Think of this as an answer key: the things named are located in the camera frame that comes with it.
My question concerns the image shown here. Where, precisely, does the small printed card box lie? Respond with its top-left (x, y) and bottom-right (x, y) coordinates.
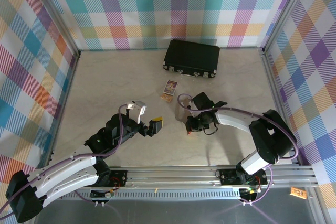
top-left (161, 79), bottom-right (179, 102)

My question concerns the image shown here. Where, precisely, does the black hard case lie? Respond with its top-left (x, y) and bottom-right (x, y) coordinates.
top-left (162, 39), bottom-right (221, 79)

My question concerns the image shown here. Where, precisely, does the perforated metal strip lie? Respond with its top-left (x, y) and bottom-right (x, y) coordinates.
top-left (61, 191), bottom-right (263, 200)

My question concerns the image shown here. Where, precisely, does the brushed metal front panel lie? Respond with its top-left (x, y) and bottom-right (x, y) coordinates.
top-left (34, 191), bottom-right (329, 224)

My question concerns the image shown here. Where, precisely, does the orange paper tag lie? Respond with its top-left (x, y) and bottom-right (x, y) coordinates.
top-left (290, 186), bottom-right (308, 198)

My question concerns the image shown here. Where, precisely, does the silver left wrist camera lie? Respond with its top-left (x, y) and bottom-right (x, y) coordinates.
top-left (125, 100), bottom-right (148, 124)

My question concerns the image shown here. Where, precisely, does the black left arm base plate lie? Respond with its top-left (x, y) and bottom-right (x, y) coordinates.
top-left (99, 169), bottom-right (129, 188)

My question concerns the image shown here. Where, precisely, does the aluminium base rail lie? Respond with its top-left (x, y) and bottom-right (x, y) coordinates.
top-left (98, 165), bottom-right (320, 190)

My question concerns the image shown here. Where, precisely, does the aluminium frame side rail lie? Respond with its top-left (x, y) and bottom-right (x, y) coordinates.
top-left (47, 50), bottom-right (81, 167)
top-left (261, 49), bottom-right (301, 166)

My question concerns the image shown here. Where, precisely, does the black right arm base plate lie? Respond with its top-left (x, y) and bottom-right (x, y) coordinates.
top-left (219, 167), bottom-right (268, 187)

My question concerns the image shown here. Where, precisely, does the aluminium frame post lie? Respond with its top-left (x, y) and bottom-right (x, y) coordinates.
top-left (258, 0), bottom-right (314, 56)
top-left (27, 0), bottom-right (82, 58)

